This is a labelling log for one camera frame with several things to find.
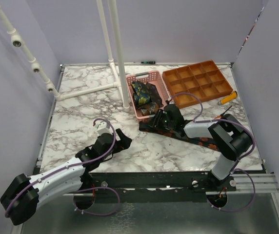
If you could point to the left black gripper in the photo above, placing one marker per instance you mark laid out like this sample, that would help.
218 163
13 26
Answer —
122 144

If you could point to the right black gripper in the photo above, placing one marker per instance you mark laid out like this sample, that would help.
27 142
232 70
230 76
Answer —
155 121

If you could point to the black orange floral tie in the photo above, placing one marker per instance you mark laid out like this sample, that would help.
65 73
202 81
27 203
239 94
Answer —
201 141

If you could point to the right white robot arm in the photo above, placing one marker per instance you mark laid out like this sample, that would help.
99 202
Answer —
225 134

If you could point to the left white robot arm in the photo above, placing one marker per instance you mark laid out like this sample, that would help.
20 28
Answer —
26 194

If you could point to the dark orange patterned tie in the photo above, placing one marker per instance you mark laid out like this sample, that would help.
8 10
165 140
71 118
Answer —
156 101

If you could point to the blue yellow floral tie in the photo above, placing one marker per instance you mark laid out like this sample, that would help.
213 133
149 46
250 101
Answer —
140 94

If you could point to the pink perforated plastic basket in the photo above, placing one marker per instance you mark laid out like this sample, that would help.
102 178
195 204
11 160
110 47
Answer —
153 77

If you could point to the brown compartment tray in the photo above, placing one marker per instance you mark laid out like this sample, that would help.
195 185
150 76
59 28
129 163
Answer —
202 81

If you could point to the small black green device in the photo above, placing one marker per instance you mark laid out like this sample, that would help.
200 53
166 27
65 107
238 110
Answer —
148 62

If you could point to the orange box cutter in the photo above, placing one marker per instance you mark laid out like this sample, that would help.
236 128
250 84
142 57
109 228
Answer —
228 98

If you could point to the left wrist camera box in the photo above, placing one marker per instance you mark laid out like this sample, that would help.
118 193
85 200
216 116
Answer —
102 127

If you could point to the black metal base rail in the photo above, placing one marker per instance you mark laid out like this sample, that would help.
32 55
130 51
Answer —
149 187

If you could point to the orange handle screwdriver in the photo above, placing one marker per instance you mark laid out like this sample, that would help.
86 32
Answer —
222 114

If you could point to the white pvc pipe frame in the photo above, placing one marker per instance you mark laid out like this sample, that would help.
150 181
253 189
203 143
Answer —
63 48

